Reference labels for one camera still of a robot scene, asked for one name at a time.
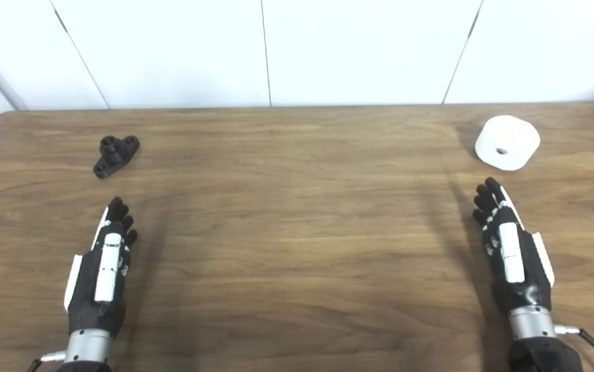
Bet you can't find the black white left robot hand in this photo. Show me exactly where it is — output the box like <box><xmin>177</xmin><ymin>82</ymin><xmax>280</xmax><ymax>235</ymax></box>
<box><xmin>64</xmin><ymin>196</ymin><xmax>138</xmax><ymax>337</ymax></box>

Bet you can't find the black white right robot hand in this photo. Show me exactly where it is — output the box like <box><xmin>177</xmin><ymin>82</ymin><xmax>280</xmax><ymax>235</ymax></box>
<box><xmin>472</xmin><ymin>177</ymin><xmax>556</xmax><ymax>315</ymax></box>

